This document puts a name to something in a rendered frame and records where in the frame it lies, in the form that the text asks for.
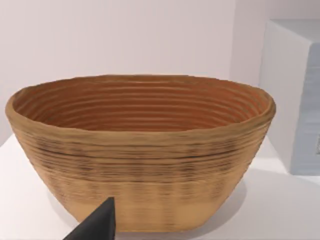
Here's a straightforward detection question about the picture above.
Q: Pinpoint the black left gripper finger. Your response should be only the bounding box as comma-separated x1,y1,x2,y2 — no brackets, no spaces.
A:
61,196,117,240

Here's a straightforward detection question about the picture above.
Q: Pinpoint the white and grey box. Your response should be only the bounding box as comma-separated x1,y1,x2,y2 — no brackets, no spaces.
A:
251,18,320,176

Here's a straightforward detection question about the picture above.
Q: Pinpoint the brown woven basket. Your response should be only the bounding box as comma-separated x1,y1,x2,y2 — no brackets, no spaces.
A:
5,73,277,228

